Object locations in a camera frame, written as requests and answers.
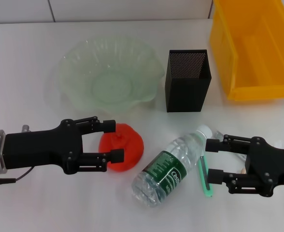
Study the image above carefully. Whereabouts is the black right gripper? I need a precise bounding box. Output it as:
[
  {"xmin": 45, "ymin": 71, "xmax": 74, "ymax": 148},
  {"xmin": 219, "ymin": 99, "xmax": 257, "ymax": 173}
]
[{"xmin": 205, "ymin": 135, "xmax": 284, "ymax": 196}]

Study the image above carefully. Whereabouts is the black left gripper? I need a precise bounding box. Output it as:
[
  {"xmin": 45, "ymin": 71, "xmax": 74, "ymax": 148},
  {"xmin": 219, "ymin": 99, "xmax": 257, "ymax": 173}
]
[{"xmin": 3, "ymin": 116, "xmax": 116, "ymax": 174}]

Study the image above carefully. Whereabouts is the red-orange toy orange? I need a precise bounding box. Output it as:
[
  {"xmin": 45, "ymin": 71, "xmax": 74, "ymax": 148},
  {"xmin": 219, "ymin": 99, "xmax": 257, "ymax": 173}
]
[{"xmin": 99, "ymin": 122, "xmax": 144, "ymax": 172}]

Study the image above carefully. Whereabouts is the green utility knife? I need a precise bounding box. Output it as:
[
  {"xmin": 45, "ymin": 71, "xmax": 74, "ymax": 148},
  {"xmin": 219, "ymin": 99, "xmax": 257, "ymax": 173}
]
[{"xmin": 198, "ymin": 154, "xmax": 214, "ymax": 198}]

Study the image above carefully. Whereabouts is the grey pen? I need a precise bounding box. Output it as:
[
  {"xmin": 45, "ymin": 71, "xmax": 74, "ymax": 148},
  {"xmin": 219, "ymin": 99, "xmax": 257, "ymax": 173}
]
[{"xmin": 213, "ymin": 131, "xmax": 248, "ymax": 160}]

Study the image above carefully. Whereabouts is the clear green-label water bottle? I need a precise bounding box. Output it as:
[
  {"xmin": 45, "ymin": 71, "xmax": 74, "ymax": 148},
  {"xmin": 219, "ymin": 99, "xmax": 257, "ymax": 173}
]
[{"xmin": 131, "ymin": 124, "xmax": 213, "ymax": 208}]

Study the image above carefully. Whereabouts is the clear wavy glass fruit bowl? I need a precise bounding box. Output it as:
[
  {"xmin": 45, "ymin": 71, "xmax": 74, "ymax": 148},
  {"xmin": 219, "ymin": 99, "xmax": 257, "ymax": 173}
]
[{"xmin": 57, "ymin": 33, "xmax": 166, "ymax": 115}]

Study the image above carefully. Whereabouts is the black mesh pen holder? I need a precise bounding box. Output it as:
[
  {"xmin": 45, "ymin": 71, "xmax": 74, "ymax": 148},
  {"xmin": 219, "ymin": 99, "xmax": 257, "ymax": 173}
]
[{"xmin": 165, "ymin": 49, "xmax": 212, "ymax": 113}]

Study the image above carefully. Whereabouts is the yellow plastic bin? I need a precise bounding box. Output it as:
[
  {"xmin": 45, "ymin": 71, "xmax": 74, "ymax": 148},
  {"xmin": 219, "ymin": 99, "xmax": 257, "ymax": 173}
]
[{"xmin": 209, "ymin": 0, "xmax": 284, "ymax": 101}]

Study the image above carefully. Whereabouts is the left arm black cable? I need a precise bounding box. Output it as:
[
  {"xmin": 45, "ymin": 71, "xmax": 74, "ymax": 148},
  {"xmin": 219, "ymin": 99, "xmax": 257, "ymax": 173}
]
[{"xmin": 0, "ymin": 166, "xmax": 34, "ymax": 189}]

